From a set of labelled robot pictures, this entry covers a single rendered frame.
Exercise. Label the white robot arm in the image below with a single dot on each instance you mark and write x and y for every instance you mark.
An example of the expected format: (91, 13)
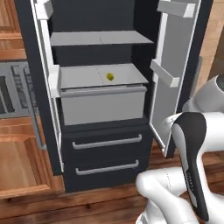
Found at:
(163, 189)

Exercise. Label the yellow-green mango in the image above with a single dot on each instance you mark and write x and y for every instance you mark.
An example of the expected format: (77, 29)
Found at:
(109, 76)

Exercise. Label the grey fridge shelf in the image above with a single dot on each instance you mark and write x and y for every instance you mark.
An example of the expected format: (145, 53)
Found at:
(78, 76)
(99, 38)

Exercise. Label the black fridge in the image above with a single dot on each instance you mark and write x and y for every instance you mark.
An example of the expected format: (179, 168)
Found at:
(93, 55)

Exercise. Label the black left fridge door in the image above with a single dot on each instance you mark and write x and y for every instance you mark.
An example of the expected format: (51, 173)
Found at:
(35, 87)

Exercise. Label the black fridge door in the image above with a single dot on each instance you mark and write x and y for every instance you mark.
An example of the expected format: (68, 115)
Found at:
(35, 87)
(172, 52)

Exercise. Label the black right fridge door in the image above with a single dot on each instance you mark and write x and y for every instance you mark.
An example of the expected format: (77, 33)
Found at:
(172, 52)

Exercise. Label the grey crisper drawer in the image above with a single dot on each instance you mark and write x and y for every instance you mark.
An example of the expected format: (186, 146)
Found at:
(102, 106)

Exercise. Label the black freezer drawer front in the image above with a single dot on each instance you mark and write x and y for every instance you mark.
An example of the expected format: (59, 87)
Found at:
(105, 134)
(108, 179)

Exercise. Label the white door bin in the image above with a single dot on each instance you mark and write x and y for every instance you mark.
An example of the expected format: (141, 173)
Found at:
(175, 7)
(164, 73)
(54, 81)
(43, 8)

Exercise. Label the grey oven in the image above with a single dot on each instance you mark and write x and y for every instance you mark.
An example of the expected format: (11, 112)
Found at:
(14, 87)

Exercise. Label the wooden cupboard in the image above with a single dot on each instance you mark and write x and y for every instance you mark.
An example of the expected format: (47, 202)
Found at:
(10, 29)
(20, 163)
(214, 35)

